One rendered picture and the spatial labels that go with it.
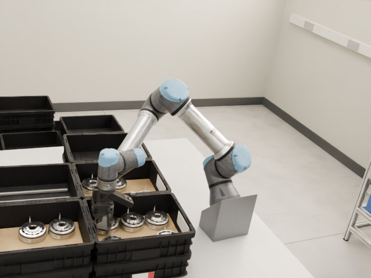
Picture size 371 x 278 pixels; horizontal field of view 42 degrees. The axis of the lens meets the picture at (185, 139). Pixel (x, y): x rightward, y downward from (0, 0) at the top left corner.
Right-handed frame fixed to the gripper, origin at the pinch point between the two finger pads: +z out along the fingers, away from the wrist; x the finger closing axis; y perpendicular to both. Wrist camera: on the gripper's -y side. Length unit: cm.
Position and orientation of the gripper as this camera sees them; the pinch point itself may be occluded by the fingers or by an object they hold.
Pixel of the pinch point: (107, 228)
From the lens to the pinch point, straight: 204.7
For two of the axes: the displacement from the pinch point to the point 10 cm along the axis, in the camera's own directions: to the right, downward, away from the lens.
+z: -1.4, 8.9, 4.3
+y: -9.5, -0.1, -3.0
